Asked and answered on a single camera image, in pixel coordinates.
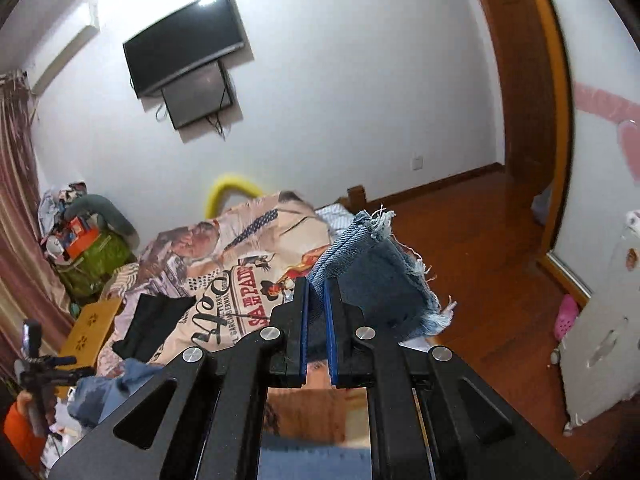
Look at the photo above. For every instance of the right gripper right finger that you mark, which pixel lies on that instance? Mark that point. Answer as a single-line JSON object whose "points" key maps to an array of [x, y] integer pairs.
{"points": [[430, 415]]}

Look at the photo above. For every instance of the brown wooden door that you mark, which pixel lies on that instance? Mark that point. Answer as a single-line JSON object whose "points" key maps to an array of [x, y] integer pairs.
{"points": [[536, 94]]}

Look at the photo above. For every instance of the pink croc slipper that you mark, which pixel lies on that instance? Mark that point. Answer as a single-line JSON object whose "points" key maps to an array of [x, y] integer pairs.
{"points": [[566, 317]]}

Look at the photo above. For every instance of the yellow foam tube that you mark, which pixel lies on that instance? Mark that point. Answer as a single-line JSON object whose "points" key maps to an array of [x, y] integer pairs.
{"points": [[225, 186]]}

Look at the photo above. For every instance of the wall power socket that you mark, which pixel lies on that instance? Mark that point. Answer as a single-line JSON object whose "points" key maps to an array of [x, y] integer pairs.
{"points": [[417, 162]]}

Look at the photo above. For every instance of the black folded garment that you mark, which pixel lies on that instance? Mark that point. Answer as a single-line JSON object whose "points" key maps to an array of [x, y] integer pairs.
{"points": [[154, 319]]}

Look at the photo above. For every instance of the blue denim jeans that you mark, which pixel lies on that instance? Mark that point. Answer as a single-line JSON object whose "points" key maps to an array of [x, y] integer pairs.
{"points": [[200, 416]]}

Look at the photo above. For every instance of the printed bed quilt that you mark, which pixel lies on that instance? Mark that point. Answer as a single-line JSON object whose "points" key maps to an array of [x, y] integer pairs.
{"points": [[244, 263]]}

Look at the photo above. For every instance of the orange sleeved left forearm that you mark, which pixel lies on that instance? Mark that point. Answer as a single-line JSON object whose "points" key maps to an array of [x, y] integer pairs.
{"points": [[18, 430]]}

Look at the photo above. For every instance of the grey neck pillow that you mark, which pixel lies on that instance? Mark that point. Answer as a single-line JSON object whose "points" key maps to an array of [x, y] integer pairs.
{"points": [[107, 215]]}

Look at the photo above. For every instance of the white sliding wardrobe door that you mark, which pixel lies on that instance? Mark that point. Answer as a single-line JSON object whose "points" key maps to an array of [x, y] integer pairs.
{"points": [[603, 184]]}

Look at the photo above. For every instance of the wooden bed post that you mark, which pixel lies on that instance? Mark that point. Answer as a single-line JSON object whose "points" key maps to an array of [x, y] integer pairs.
{"points": [[356, 199]]}

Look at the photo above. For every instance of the striped red curtain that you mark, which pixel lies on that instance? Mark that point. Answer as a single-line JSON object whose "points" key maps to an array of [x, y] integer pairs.
{"points": [[29, 286]]}

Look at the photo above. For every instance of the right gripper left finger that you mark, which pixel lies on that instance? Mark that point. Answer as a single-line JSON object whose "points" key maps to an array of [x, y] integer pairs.
{"points": [[201, 416]]}

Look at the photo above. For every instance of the white air conditioner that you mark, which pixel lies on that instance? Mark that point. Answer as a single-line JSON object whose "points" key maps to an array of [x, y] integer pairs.
{"points": [[60, 45]]}

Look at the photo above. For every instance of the black wall television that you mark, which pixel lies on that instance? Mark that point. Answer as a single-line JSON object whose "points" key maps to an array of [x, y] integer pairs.
{"points": [[192, 36]]}

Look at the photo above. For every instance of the orange box on pile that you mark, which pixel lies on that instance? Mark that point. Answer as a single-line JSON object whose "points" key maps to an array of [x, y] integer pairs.
{"points": [[82, 236]]}

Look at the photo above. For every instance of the small wall monitor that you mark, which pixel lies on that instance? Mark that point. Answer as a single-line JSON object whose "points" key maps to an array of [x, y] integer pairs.
{"points": [[196, 95]]}

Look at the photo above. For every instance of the green storage box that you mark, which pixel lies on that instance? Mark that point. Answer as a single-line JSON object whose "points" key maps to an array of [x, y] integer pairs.
{"points": [[85, 277]]}

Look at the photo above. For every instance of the white suitcase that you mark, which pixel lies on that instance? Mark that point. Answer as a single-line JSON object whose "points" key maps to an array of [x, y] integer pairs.
{"points": [[599, 355]]}

